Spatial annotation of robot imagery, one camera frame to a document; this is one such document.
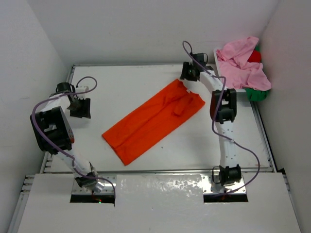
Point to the orange t shirt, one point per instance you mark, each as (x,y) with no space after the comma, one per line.
(152,121)

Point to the white plastic bin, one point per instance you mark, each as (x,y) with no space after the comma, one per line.
(239,91)

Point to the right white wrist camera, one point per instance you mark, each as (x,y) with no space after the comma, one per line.
(201,58)

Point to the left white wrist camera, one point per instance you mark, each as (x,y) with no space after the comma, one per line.
(81,89)

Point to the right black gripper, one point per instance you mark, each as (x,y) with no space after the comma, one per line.
(185,74)

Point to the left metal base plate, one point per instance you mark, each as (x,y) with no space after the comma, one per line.
(103,187)

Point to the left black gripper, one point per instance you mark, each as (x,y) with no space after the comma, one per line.
(84,111)

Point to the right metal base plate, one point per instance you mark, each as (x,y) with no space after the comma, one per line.
(211,185)

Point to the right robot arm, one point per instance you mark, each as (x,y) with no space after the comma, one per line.
(223,110)

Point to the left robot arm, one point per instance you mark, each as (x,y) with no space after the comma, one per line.
(54,134)

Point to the metal base plate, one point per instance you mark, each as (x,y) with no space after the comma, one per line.
(211,185)
(103,187)

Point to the green t shirt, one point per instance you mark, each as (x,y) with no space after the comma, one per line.
(256,95)

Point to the pink t shirt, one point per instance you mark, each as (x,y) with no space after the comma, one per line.
(238,71)

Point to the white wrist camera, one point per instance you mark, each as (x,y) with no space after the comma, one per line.
(201,58)
(81,89)

